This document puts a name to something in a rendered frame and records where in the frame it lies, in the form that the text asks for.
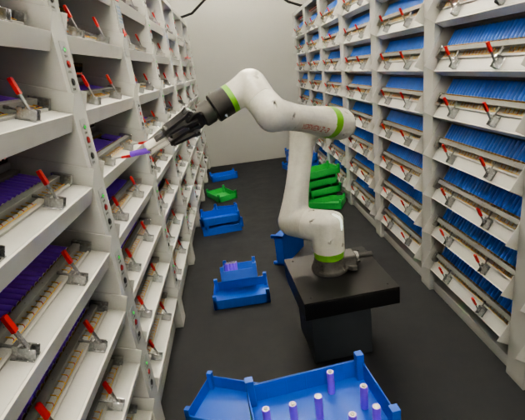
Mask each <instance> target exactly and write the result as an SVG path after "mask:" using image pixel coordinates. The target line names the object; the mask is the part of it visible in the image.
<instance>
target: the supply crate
mask: <svg viewBox="0 0 525 420"><path fill-rule="evenodd" d="M353 356H354V360H350V361H346V362H340V363H337V364H333V365H329V366H326V367H320V368H316V369H313V370H309V371H306V372H299V373H295V374H292V375H288V376H285V377H279V378H275V379H272V380H267V381H264V382H258V383H254V384H253V377H245V378H244V382H245V388H246V393H247V402H248V406H249V410H250V414H251V418H252V420H263V413H262V408H263V407H264V406H269V407H270V413H271V419H272V420H290V413H289V406H288V404H289V403H290V402H291V401H294V402H296V403H297V414H298V420H317V419H316V412H315V403H314V395H315V394H316V393H320V394H322V405H323V414H324V419H323V420H348V413H349V412H350V411H354V412H356V413H357V420H373V410H372V405H373V404H374V403H378V404H380V406H381V420H401V409H400V408H399V406H398V405H397V404H396V403H395V404H391V403H390V402H389V400H388V398H387V397H386V395H385V394H384V392H383V390H382V389H381V388H380V387H379V385H378V383H377V382H376V380H375V379H374V377H373V375H372V374H371V373H370V371H369V370H368V368H367V366H366V365H365V363H364V355H363V353H362V351H361V350H359V351H355V352H353ZM328 369H332V370H333V371H334V382H335V394H333V395H330V394H329V393H328V383H327V373H326V371H327V370H328ZM361 383H366V384H367V389H368V410H362V409H361V403H360V387H359V385H360V384H361Z"/></svg>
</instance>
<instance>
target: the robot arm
mask: <svg viewBox="0 0 525 420"><path fill-rule="evenodd" d="M206 99H207V100H203V101H202V102H200V103H199V104H197V106H196V108H194V109H192V110H190V109H188V107H184V108H183V110H182V111H181V112H180V113H178V114H177V115H176V116H175V117H173V118H172V119H170V120H169V121H168V122H166V123H165V124H164V125H162V128H161V130H162V132H160V133H159V134H158V135H156V136H154V137H153V138H152V139H150V140H148V141H147V142H145V143H144V146H145V147H146V149H147V150H148V151H149V150H152V152H151V153H150V154H151V155H153V154H154V153H156V152H157V151H159V150H160V149H162V148H165V147H166V146H167V145H169V144H171V146H177V145H178V144H180V143H183V142H185V141H187V140H189V139H191V138H194V137H196V136H200V135H201V133H200V129H201V128H203V127H204V126H205V125H208V126H210V125H212V124H213V123H215V122H216V121H217V120H219V121H221V122H222V121H223V120H225V119H226V118H229V117H230V116H232V115H233V114H234V113H236V112H238V111H240V110H241V109H243V108H246V109H247V110H248V111H249V112H250V113H251V114H252V116H253V117H254V119H255V120H256V122H257V124H258V126H259V127H260V128H261V129H263V130H265V131H267V132H270V133H275V132H283V131H289V153H288V165H287V179H286V185H285V190H284V195H283V200H282V206H281V210H280V213H279V217H278V226H279V227H280V229H281V231H282V232H283V233H285V234H286V235H288V236H291V237H295V238H302V239H306V240H310V241H311V242H312V251H313V253H314V261H313V264H312V271H313V272H314V273H315V274H316V275H318V276H320V277H325V278H334V277H338V276H341V275H343V274H344V273H345V272H346V271H347V270H350V271H357V270H358V263H360V262H361V261H360V260H359V258H365V257H371V256H372V255H373V253H372V251H368V252H357V251H353V250H352V249H351V248H349V249H345V240H344V222H343V215H342V214H341V213H340V212H337V211H333V210H322V209H313V208H310V207H309V206H308V196H309V182H310V173H311V166H312V160H313V150H314V146H315V142H316V140H317V139H318V138H330V139H336V140H342V139H345V138H348V137H349V136H350V135H351V134H352V133H353V131H354V129H355V126H356V121H355V117H354V116H353V114H352V113H351V112H350V111H349V110H347V109H346V108H341V107H329V106H306V105H301V104H296V103H293V102H289V101H286V100H284V99H281V98H280V97H279V96H278V95H277V94H276V92H275V91H274V90H273V88H272V87H271V86H270V84H269V83H268V81H267V79H266V78H265V77H264V76H263V74H262V73H261V72H259V71H258V70H256V69H253V68H247V69H244V70H242V71H241V72H239V73H238V74H237V75H236V76H235V77H234V78H233V79H232V80H231V81H229V82H227V83H226V84H224V85H223V86H221V87H220V88H218V89H216V90H215V91H213V92H209V93H208V95H207V96H206Z"/></svg>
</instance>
